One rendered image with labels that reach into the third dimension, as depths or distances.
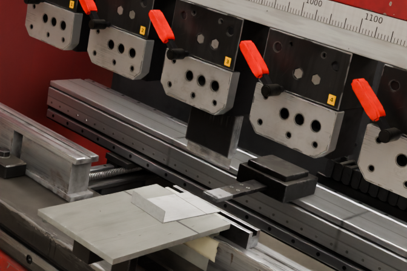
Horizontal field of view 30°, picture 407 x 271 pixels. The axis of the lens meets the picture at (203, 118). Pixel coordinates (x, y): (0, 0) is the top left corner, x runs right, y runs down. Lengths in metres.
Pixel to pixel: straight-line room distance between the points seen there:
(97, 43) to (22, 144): 0.35
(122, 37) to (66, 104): 0.61
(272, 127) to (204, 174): 0.50
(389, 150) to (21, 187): 0.83
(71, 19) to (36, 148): 0.31
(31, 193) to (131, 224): 0.42
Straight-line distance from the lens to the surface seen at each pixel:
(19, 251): 1.52
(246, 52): 1.14
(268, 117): 1.17
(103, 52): 1.42
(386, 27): 1.06
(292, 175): 1.47
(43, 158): 1.62
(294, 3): 1.14
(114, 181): 1.80
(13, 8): 2.02
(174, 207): 1.30
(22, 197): 1.57
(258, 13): 1.18
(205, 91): 1.25
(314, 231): 1.49
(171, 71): 1.30
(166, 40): 1.26
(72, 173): 1.56
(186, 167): 1.68
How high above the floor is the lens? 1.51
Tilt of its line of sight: 16 degrees down
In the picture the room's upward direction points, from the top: 11 degrees clockwise
